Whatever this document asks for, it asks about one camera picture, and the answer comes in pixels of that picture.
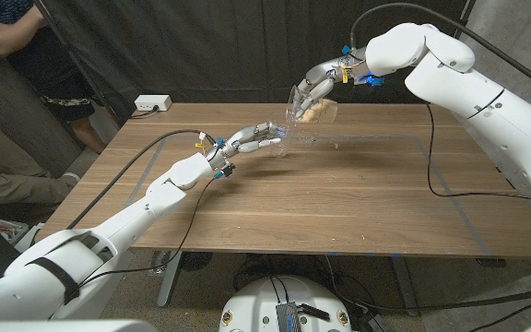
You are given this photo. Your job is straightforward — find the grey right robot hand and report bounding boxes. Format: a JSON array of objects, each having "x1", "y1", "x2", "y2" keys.
[{"x1": 292, "y1": 56, "x2": 369, "y2": 121}]

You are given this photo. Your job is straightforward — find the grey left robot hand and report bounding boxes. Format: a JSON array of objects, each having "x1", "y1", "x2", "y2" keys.
[{"x1": 205, "y1": 122, "x2": 286, "y2": 172}]

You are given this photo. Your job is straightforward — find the clear cup with sugar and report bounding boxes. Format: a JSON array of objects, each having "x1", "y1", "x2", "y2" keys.
[{"x1": 286, "y1": 85, "x2": 339, "y2": 125}]

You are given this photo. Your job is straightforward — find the clear plastic cup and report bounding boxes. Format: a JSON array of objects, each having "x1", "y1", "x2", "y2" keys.
[{"x1": 267, "y1": 113, "x2": 295, "y2": 159}]

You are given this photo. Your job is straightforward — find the black backdrop curtain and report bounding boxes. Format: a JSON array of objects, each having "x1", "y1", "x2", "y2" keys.
[{"x1": 39, "y1": 0, "x2": 472, "y2": 125}]

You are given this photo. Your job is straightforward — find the white power strip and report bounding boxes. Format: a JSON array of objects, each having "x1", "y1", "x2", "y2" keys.
[{"x1": 134, "y1": 94, "x2": 173, "y2": 113}]

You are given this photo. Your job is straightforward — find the black round slotted disc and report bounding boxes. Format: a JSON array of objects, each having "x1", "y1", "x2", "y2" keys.
[{"x1": 180, "y1": 251, "x2": 215, "y2": 272}]

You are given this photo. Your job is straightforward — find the clear plastic bottle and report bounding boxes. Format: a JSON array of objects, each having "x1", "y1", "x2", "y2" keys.
[{"x1": 147, "y1": 250, "x2": 171, "y2": 278}]

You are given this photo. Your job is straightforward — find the black backdrop stand pole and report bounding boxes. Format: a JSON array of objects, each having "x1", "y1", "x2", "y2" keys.
[
  {"x1": 454, "y1": 0, "x2": 478, "y2": 38},
  {"x1": 32, "y1": 0, "x2": 124, "y2": 129}
]

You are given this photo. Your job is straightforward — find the grey metal table leg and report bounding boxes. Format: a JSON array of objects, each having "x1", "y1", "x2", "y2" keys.
[
  {"x1": 390, "y1": 255, "x2": 419, "y2": 317},
  {"x1": 157, "y1": 251, "x2": 183, "y2": 308}
]

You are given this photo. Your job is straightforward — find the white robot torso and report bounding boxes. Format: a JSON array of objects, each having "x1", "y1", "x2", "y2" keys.
[{"x1": 218, "y1": 275, "x2": 353, "y2": 332}]

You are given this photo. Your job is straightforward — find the grey finned electronics box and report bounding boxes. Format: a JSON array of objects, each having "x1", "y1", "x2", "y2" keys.
[{"x1": 275, "y1": 302, "x2": 303, "y2": 332}]

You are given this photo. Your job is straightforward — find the black flat connector bar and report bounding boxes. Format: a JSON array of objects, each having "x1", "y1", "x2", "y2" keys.
[{"x1": 297, "y1": 302, "x2": 331, "y2": 322}]

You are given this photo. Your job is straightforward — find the person in black shorts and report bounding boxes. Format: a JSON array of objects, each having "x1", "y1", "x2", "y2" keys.
[{"x1": 0, "y1": 0, "x2": 108, "y2": 154}]

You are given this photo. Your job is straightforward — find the person in dark brown trousers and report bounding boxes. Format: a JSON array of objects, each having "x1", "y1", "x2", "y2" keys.
[{"x1": 0, "y1": 50, "x2": 85, "y2": 179}]

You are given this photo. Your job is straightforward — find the person in khaki trousers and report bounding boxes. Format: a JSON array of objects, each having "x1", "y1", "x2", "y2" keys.
[{"x1": 0, "y1": 110, "x2": 81, "y2": 207}]

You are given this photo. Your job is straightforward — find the colourful patterned bag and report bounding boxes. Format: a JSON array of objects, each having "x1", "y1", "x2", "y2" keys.
[{"x1": 0, "y1": 216, "x2": 30, "y2": 243}]

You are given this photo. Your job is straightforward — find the black power strip cable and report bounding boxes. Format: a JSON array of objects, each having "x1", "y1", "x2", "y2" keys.
[{"x1": 129, "y1": 105, "x2": 160, "y2": 120}]

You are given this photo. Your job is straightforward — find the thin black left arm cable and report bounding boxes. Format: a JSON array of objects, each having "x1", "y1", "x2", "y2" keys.
[{"x1": 78, "y1": 177, "x2": 217, "y2": 288}]

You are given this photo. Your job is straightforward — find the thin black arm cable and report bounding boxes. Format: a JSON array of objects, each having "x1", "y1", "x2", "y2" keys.
[
  {"x1": 78, "y1": 177, "x2": 217, "y2": 288},
  {"x1": 425, "y1": 103, "x2": 531, "y2": 332}
]

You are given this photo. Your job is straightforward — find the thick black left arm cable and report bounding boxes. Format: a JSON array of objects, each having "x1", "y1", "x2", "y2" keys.
[{"x1": 65, "y1": 128, "x2": 217, "y2": 231}]

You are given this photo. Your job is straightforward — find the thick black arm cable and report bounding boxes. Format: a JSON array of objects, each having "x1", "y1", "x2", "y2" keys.
[
  {"x1": 65, "y1": 128, "x2": 217, "y2": 231},
  {"x1": 349, "y1": 2, "x2": 531, "y2": 313}
]

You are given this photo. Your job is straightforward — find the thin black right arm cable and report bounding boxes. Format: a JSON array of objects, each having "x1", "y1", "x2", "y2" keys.
[{"x1": 425, "y1": 103, "x2": 531, "y2": 332}]

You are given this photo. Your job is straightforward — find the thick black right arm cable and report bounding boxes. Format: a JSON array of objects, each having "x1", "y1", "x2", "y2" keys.
[{"x1": 349, "y1": 2, "x2": 531, "y2": 313}]

